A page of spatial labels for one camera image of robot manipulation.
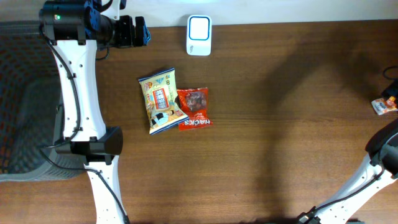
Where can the yellow wet wipes pack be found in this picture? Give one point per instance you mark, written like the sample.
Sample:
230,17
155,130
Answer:
160,97

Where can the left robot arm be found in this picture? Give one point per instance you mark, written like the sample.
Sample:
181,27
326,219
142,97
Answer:
75,31

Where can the grey plastic mesh basket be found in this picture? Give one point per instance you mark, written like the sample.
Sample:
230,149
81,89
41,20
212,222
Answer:
31,108

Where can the red snack bag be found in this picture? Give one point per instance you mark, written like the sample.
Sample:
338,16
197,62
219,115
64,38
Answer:
194,103

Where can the orange tissue pack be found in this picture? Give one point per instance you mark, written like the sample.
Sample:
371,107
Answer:
382,106

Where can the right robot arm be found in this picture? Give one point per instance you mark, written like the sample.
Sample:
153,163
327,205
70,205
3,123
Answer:
377,170

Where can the white barcode scanner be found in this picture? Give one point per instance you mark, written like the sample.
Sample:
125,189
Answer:
199,35

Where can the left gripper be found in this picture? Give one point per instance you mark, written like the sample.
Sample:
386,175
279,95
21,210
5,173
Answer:
130,39

